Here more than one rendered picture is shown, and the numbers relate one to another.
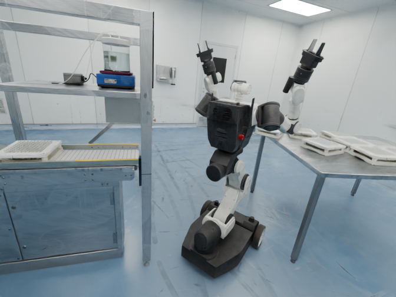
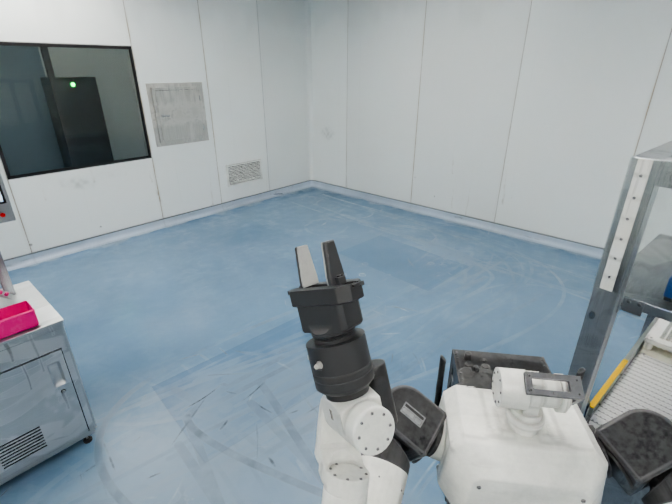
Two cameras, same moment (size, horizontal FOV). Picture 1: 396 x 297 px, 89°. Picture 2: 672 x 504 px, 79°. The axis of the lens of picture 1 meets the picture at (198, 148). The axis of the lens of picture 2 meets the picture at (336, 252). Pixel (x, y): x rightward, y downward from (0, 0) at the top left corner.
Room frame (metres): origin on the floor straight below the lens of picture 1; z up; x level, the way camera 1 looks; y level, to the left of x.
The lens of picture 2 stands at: (1.66, -0.76, 1.80)
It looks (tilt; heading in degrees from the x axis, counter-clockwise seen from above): 24 degrees down; 155
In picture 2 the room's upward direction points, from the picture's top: straight up
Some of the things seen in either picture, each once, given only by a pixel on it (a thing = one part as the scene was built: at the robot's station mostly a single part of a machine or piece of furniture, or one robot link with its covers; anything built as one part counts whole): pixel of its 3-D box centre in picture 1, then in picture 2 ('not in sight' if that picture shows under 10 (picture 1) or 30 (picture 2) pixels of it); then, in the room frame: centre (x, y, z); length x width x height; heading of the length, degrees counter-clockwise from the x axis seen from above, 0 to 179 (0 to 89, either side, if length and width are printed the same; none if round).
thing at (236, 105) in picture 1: (231, 123); (502, 449); (1.27, -0.20, 1.09); 0.34 x 0.30 x 0.36; 57
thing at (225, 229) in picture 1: (219, 221); not in sight; (1.30, -0.22, 0.28); 0.21 x 0.20 x 0.13; 147
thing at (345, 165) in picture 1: (356, 150); not in sight; (1.83, -1.50, 0.81); 1.50 x 1.10 x 0.04; 96
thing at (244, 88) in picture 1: (241, 90); (526, 394); (1.31, -0.24, 1.29); 0.10 x 0.07 x 0.09; 57
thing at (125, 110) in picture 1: (124, 106); not in sight; (1.35, 0.52, 1.11); 0.22 x 0.11 x 0.20; 107
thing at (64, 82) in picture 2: not in sight; (72, 109); (-3.31, -1.34, 1.43); 1.38 x 0.01 x 1.16; 113
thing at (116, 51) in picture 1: (116, 53); not in sight; (1.25, 0.51, 1.43); 0.15 x 0.15 x 0.19
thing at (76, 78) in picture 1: (75, 78); not in sight; (1.21, 0.74, 1.28); 0.12 x 0.07 x 0.06; 107
